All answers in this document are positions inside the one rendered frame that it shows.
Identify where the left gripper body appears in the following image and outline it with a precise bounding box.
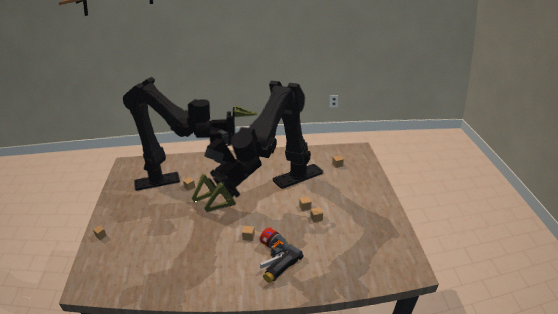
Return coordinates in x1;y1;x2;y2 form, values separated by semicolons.
208;169;248;198

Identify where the red and grey hose nozzle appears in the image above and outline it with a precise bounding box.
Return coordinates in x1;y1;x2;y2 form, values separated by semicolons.
260;228;304;283

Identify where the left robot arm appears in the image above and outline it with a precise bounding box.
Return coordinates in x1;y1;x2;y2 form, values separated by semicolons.
204;81;323;189

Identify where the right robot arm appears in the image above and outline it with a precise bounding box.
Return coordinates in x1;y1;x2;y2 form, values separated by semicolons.
123;77;229;191

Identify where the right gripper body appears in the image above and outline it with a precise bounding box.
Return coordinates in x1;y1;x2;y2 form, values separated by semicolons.
226;107;235;146

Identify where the small tan block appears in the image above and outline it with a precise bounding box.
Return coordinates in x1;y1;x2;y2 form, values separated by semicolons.
183;177;195;191
332;155;344;168
242;226;255;241
310;207;323;222
93;225;106;240
299;196;311;211

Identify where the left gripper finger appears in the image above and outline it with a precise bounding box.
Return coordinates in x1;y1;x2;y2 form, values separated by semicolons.
192;174;215;202
204;183;236;212

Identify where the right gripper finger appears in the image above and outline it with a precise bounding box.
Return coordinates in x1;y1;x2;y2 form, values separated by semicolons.
234;105;257;117

